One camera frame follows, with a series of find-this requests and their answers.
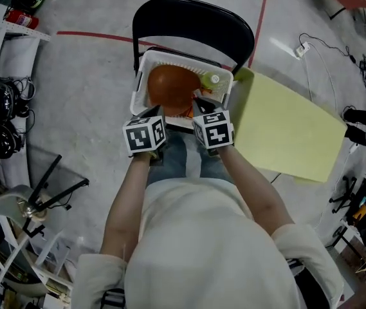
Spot black folding chair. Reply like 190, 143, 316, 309
132, 0, 256, 77

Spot white power strip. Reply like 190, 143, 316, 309
295, 42, 311, 59

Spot pale green chair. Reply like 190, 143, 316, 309
0, 184, 68, 232

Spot table with yellow-green cloth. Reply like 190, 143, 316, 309
232, 68, 349, 185

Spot person's white shirt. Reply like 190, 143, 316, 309
71, 177, 345, 309

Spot black power cable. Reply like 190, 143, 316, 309
298, 32, 358, 64

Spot orange cushion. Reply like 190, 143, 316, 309
352, 203, 366, 222

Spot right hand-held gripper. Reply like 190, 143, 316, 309
192, 97, 235, 157

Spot brown wooden bowl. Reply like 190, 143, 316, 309
146, 64, 201, 117

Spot white perforated plastic basket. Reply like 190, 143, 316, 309
129, 49, 235, 132

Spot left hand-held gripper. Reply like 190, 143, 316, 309
122, 105, 168, 165

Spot person's blue jeans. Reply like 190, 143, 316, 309
146, 129, 235, 187

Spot green drink bottle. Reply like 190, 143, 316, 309
199, 71, 223, 90

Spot red fire extinguisher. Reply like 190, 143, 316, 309
4, 9, 40, 30

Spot person's right forearm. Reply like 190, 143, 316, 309
215, 145, 295, 238

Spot person's left forearm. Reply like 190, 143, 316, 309
100, 151, 154, 258

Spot black office chair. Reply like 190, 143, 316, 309
328, 174, 366, 238

